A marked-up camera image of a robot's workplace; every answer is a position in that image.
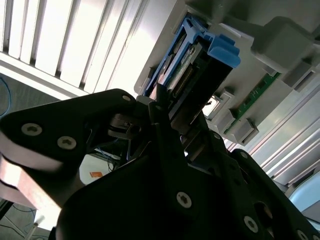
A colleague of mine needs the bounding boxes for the black gripper right finger link bars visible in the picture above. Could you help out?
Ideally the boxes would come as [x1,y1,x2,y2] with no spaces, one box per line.
[197,117,320,240]

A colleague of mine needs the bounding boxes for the black gripper left finger with plate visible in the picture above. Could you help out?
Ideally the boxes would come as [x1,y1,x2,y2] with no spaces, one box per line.
[0,83,199,223]

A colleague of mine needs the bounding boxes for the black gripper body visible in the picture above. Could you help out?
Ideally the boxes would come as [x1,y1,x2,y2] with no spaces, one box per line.
[51,154,252,240]

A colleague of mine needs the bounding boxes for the hard disk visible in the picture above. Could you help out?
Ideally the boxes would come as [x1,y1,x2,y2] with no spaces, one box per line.
[142,14,242,131]

